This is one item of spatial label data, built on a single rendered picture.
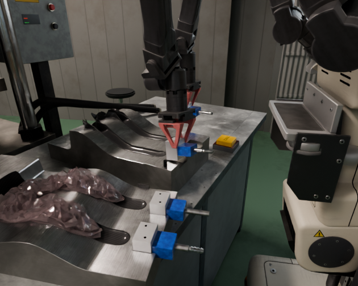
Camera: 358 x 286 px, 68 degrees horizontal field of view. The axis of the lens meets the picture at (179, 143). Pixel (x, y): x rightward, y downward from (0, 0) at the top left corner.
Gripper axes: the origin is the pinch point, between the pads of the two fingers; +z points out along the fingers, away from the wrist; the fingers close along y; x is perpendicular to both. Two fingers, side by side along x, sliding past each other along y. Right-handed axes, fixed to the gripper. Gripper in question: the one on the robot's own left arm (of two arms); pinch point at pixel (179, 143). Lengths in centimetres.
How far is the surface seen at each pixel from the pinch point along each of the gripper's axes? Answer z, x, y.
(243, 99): 15, -53, -253
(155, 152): 4.1, -9.1, -1.2
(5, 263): 14.2, -15.3, 41.7
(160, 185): 10.9, -3.2, 5.9
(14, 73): -22, -71, 0
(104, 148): 1.9, -22.5, 6.1
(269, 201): 78, 3, -129
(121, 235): 12.6, 0.9, 27.3
